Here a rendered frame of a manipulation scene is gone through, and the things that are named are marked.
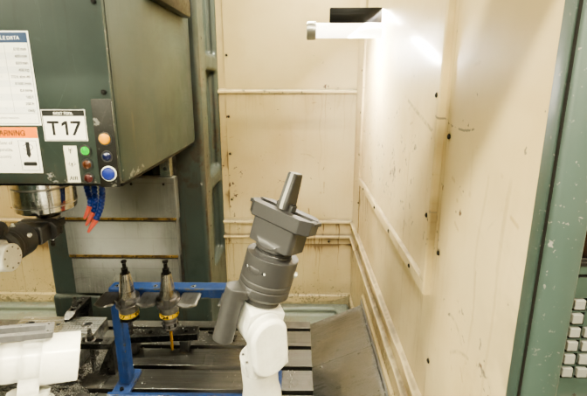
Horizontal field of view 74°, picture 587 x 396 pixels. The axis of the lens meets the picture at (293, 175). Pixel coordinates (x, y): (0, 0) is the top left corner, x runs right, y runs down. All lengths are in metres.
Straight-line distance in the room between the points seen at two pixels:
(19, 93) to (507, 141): 0.96
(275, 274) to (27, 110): 0.69
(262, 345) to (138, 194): 1.13
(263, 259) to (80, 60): 0.60
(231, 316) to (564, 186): 0.49
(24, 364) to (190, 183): 1.12
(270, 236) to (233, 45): 1.40
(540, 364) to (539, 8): 0.41
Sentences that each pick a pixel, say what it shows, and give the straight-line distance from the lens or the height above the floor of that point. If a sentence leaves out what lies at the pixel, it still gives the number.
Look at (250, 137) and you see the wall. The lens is 1.93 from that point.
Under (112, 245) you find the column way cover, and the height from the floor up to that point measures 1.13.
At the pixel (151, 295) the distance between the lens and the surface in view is 1.19.
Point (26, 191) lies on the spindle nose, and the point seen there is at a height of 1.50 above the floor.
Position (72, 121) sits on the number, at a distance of 1.01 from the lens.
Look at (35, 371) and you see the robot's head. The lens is 0.67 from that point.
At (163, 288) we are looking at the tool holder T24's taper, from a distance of 1.13.
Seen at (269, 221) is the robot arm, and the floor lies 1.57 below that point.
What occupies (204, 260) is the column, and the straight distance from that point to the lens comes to 1.76.
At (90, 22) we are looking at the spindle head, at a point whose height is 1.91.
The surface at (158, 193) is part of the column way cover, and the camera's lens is 1.66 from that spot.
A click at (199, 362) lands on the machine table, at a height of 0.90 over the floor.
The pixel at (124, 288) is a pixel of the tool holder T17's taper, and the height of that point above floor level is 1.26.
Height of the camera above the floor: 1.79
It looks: 14 degrees down
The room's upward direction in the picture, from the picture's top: straight up
